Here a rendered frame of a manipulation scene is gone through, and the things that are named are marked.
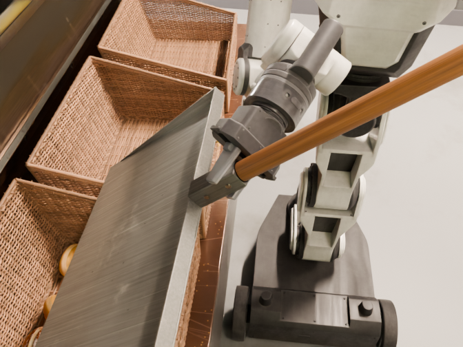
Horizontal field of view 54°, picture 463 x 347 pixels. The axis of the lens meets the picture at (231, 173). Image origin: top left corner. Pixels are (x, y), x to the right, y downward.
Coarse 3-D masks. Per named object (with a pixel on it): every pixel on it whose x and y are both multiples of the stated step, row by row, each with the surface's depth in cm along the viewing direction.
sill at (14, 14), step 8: (0, 0) 114; (8, 0) 114; (16, 0) 115; (24, 0) 118; (0, 8) 111; (8, 8) 112; (16, 8) 115; (24, 8) 119; (0, 16) 109; (8, 16) 112; (16, 16) 115; (0, 24) 109; (8, 24) 112; (0, 32) 109
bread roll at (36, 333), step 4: (36, 328) 110; (40, 328) 110; (32, 332) 109; (36, 332) 109; (40, 332) 109; (28, 336) 108; (32, 336) 108; (36, 336) 108; (28, 340) 107; (32, 340) 107; (36, 340) 107; (24, 344) 107; (28, 344) 106; (32, 344) 106
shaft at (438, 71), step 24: (456, 48) 48; (408, 72) 51; (432, 72) 48; (456, 72) 48; (384, 96) 51; (408, 96) 50; (336, 120) 55; (360, 120) 54; (288, 144) 58; (312, 144) 57; (240, 168) 62; (264, 168) 61
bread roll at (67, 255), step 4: (72, 244) 126; (76, 244) 126; (68, 248) 125; (72, 248) 125; (64, 252) 124; (68, 252) 123; (72, 252) 124; (64, 256) 123; (68, 256) 123; (72, 256) 124; (60, 260) 123; (64, 260) 122; (68, 260) 122; (60, 264) 122; (64, 264) 122; (68, 264) 122; (60, 268) 122; (64, 268) 121; (60, 272) 123; (64, 272) 121
